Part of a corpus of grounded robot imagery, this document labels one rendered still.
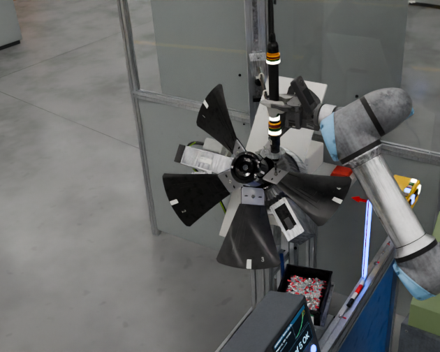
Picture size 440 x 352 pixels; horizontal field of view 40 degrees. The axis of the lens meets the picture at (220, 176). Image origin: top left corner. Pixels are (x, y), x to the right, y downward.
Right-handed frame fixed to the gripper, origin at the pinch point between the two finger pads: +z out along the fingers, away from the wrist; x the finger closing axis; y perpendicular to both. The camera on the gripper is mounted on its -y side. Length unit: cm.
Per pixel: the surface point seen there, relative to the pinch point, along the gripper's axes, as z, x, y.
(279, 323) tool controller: -41, -69, 22
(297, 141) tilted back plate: 2.4, 27.4, 30.8
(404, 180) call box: -39, 34, 41
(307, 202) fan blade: -18.7, -6.9, 32.0
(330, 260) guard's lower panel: 4, 70, 123
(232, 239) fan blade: 3, -21, 47
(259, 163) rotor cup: 1.5, -3.7, 23.7
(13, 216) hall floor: 224, 40, 150
